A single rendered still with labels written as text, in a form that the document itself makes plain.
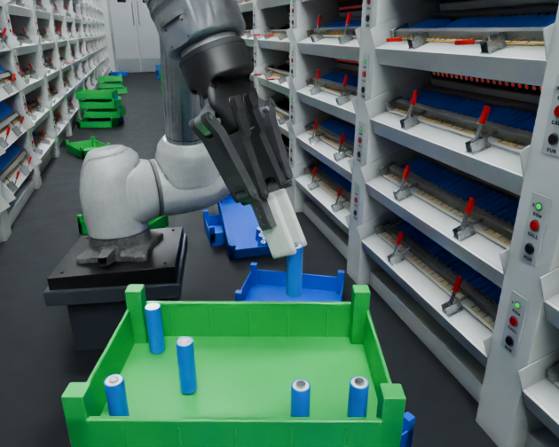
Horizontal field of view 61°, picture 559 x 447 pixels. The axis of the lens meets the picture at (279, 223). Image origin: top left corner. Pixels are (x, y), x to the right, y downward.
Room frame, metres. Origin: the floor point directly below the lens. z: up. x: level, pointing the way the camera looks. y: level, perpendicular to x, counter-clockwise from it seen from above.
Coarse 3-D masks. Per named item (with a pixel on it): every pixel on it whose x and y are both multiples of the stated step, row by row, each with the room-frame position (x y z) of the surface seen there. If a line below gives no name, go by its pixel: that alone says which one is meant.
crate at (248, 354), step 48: (144, 288) 0.52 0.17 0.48; (144, 336) 0.51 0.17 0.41; (192, 336) 0.52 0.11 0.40; (240, 336) 0.52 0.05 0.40; (288, 336) 0.52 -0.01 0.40; (336, 336) 0.52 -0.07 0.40; (96, 384) 0.39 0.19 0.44; (144, 384) 0.43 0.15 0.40; (240, 384) 0.43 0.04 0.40; (288, 384) 0.43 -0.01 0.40; (336, 384) 0.43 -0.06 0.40; (384, 384) 0.34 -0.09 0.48; (96, 432) 0.33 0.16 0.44; (144, 432) 0.33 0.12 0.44; (192, 432) 0.33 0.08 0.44; (240, 432) 0.33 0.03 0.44; (288, 432) 0.32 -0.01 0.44; (336, 432) 0.32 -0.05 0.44; (384, 432) 0.32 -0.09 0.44
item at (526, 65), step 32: (480, 0) 1.22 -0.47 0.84; (512, 0) 1.12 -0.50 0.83; (544, 0) 1.04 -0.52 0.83; (384, 32) 1.37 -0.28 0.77; (544, 32) 0.78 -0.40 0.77; (384, 64) 1.34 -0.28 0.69; (416, 64) 1.18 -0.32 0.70; (448, 64) 1.05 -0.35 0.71; (480, 64) 0.95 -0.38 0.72; (512, 64) 0.86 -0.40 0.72; (544, 64) 0.79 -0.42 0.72
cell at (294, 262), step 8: (296, 248) 0.48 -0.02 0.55; (288, 256) 0.48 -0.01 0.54; (296, 256) 0.48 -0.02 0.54; (288, 264) 0.48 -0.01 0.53; (296, 264) 0.48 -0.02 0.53; (288, 272) 0.48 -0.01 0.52; (296, 272) 0.48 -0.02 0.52; (288, 280) 0.48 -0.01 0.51; (296, 280) 0.48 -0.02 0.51; (288, 288) 0.48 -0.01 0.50; (296, 288) 0.48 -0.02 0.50; (296, 296) 0.48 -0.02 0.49
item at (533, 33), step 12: (396, 36) 1.36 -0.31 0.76; (408, 36) 1.30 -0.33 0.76; (432, 36) 1.19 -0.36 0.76; (444, 36) 1.14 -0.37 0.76; (456, 36) 1.10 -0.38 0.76; (468, 36) 1.06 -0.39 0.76; (480, 36) 1.02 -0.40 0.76; (516, 36) 0.93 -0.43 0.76; (528, 36) 0.90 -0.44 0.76; (540, 36) 0.87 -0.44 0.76
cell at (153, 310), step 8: (152, 304) 0.49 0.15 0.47; (152, 312) 0.48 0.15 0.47; (160, 312) 0.49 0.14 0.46; (152, 320) 0.48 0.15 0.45; (160, 320) 0.49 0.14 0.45; (152, 328) 0.48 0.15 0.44; (160, 328) 0.49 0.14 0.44; (152, 336) 0.48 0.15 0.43; (160, 336) 0.48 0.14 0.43; (152, 344) 0.48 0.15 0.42; (160, 344) 0.48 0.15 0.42; (152, 352) 0.48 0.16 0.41; (160, 352) 0.48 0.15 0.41
